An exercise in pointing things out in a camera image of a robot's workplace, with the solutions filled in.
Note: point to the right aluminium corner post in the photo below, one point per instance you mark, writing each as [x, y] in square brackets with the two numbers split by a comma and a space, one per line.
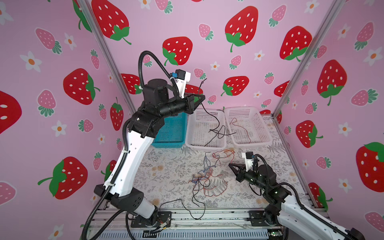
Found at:
[321, 33]

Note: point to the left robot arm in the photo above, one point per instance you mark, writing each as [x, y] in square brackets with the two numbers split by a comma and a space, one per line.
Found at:
[162, 99]

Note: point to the white middle plastic basket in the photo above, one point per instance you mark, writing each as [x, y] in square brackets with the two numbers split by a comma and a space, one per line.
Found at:
[206, 131]

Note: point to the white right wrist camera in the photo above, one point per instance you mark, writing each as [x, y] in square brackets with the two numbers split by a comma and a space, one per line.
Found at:
[249, 160]

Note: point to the teal plastic basket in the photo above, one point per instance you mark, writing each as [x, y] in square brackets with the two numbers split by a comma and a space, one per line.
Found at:
[173, 134]

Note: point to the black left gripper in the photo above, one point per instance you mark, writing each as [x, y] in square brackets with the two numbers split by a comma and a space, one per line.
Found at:
[188, 107]

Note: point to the floral table mat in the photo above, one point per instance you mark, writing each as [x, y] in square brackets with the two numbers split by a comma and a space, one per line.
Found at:
[177, 178]

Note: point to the left aluminium corner post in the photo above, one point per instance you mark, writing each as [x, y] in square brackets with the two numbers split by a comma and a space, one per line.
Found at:
[90, 17]

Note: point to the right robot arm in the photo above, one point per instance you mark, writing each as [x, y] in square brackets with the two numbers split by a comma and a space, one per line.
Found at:
[285, 207]

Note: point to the white plastic basket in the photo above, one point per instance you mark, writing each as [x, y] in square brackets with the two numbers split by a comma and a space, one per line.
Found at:
[247, 127]
[206, 131]

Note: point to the white right plastic basket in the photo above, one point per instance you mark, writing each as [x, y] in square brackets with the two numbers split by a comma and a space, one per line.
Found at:
[247, 127]

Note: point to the aluminium corner post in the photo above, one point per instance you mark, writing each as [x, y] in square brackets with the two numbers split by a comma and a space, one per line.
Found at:
[90, 17]
[321, 33]

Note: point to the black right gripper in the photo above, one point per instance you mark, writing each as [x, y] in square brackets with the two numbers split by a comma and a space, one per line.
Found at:
[239, 175]

